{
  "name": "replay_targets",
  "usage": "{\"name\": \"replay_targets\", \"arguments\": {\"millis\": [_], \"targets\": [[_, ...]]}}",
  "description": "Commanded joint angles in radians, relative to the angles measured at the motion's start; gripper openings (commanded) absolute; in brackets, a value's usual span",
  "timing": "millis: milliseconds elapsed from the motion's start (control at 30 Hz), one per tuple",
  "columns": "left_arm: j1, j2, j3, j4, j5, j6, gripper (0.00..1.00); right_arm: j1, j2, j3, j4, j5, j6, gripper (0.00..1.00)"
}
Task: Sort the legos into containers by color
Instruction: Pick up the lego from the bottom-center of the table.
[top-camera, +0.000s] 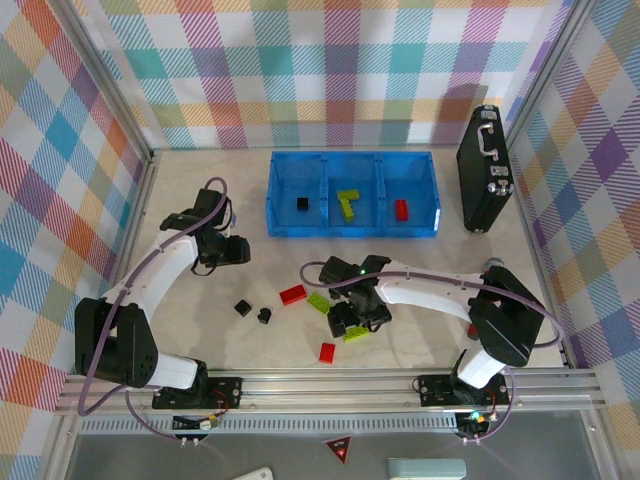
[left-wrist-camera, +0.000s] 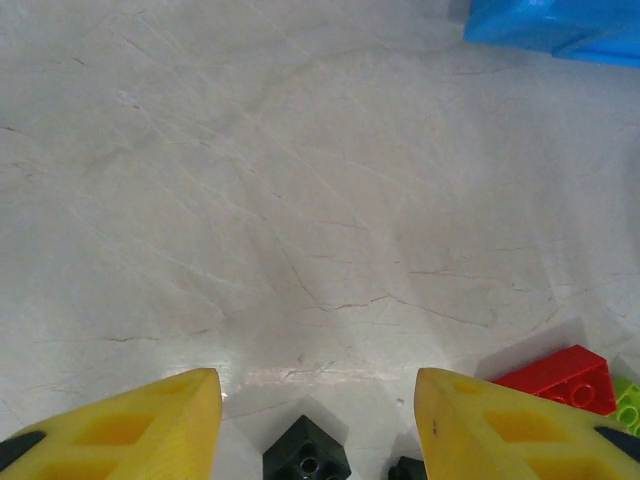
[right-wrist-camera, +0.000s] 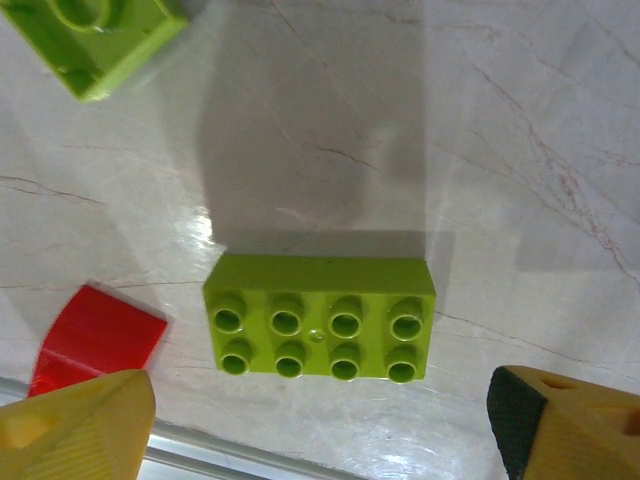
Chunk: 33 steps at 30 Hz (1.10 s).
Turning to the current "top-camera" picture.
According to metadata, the blue three-compartment bin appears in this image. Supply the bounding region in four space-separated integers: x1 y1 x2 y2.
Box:
264 150 444 239

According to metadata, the red triangle sticker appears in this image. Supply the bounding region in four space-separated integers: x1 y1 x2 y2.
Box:
321 435 353 466

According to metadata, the pale teal box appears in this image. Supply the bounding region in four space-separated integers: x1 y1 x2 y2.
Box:
388 458 468 480

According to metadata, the black briefcase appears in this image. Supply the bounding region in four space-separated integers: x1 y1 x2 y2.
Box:
454 104 516 234

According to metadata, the aluminium mounting rail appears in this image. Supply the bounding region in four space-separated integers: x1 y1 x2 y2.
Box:
54 368 604 417

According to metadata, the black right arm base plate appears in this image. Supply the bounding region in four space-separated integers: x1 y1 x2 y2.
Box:
416 373 511 407

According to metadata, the grey slotted cable duct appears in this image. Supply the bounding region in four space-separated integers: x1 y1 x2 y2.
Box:
79 417 461 434

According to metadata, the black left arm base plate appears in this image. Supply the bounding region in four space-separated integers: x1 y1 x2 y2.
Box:
152 374 244 411

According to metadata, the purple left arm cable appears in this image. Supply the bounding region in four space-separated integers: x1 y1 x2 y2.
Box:
78 176 231 441

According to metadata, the aluminium frame post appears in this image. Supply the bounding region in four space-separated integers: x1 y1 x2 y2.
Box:
502 0 599 146
52 0 155 164

